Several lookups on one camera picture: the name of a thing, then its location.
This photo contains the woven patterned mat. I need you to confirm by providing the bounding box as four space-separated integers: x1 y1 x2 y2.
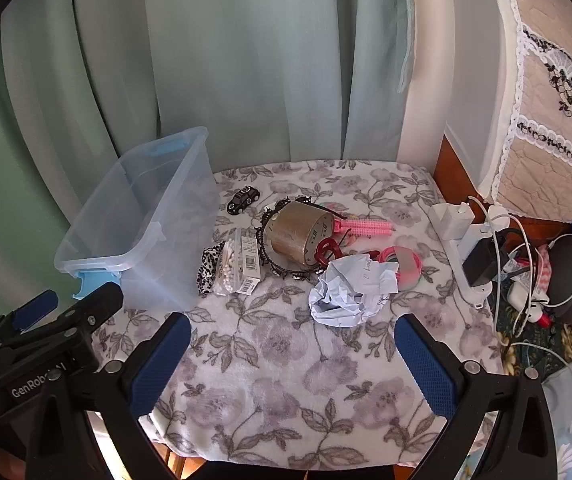
491 305 572 376

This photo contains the cotton swab packet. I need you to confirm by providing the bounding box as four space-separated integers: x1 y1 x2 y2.
213 232 243 297

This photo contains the pale green curtain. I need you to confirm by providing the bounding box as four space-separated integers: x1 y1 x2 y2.
0 0 417 281

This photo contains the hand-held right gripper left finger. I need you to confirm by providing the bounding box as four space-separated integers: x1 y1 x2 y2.
30 311 193 480

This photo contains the grey floral blanket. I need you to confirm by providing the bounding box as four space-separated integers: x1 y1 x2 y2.
90 160 504 466

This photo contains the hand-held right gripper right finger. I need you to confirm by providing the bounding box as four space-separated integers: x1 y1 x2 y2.
395 312 567 480

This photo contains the black charger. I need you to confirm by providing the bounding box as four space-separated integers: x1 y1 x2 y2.
462 240 504 288

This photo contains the white paper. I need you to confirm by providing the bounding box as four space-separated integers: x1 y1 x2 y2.
308 254 399 330

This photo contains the brown packing tape roll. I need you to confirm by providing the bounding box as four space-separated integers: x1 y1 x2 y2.
269 201 337 267

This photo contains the dark red hair claw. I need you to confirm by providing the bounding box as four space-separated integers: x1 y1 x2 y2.
315 237 349 267

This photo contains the black toy car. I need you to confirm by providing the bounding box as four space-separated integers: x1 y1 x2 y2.
226 186 261 216

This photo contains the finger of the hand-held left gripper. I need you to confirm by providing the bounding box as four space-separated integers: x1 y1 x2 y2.
0 289 60 356
0 282 125 356

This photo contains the wooden bed frame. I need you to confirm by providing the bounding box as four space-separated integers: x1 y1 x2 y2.
433 135 572 223

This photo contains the pink hair roller clip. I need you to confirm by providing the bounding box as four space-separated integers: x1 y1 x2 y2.
333 215 395 239

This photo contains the clear plastic storage container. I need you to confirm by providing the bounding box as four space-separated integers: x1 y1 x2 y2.
54 126 220 313

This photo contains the black studded headband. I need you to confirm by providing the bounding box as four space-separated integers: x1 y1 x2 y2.
255 195 327 284

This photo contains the pink striped cloth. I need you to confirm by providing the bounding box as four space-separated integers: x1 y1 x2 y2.
536 247 555 291

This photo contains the white cable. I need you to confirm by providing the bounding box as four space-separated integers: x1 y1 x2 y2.
496 215 572 361
467 196 498 227

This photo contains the black and white spotted scrunchie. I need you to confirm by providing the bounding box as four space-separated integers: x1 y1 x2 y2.
197 242 227 296

